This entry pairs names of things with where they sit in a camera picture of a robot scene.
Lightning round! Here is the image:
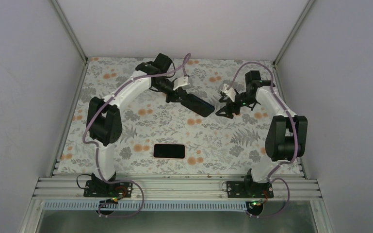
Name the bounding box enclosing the black phone with pink edge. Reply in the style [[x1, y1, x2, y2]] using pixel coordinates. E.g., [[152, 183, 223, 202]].
[[153, 144, 186, 159]]

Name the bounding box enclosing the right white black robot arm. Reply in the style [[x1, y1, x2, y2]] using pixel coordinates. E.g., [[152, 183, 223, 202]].
[[216, 70, 308, 198]]

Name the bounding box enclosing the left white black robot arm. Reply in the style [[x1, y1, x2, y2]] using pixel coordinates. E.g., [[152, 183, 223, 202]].
[[82, 53, 191, 197]]

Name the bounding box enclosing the floral patterned table mat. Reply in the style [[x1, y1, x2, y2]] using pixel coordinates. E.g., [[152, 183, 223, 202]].
[[58, 57, 271, 175]]

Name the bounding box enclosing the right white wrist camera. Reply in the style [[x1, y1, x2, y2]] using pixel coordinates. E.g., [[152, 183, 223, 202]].
[[221, 83, 237, 102]]

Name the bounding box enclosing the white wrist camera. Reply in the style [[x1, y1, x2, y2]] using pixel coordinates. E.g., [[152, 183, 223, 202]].
[[172, 76, 192, 91], [221, 83, 237, 102]]

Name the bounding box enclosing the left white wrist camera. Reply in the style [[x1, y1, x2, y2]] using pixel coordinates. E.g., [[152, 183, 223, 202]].
[[172, 76, 192, 91]]

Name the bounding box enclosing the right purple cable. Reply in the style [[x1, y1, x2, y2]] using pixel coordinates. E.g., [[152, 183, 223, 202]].
[[226, 62, 300, 219]]

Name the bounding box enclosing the purple cable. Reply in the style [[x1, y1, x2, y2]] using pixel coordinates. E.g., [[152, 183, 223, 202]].
[[226, 62, 300, 219], [82, 53, 192, 219]]

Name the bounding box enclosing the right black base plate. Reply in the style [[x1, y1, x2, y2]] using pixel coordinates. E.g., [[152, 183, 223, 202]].
[[226, 181, 274, 199]]

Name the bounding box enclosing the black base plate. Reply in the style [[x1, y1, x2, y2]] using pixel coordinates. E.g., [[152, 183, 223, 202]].
[[226, 181, 274, 199], [83, 181, 133, 198]]

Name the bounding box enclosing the slotted grey cable duct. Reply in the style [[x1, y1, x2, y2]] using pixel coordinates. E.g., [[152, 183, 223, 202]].
[[43, 200, 247, 212]]

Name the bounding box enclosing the aluminium rail frame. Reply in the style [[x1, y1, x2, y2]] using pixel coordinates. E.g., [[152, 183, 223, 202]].
[[32, 176, 323, 200]]

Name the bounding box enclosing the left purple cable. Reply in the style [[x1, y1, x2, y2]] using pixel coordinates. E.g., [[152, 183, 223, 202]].
[[82, 53, 192, 219]]

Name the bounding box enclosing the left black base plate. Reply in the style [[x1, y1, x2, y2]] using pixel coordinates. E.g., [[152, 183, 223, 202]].
[[83, 181, 133, 198]]

